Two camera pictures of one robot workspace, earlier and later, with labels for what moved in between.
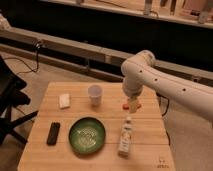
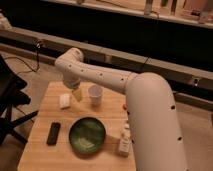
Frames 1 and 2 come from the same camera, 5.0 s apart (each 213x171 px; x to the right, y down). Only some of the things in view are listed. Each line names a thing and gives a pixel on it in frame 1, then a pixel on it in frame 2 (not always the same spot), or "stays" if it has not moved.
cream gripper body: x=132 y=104 → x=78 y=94
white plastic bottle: x=125 y=139 stays
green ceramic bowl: x=87 y=135 stays
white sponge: x=64 y=100 stays
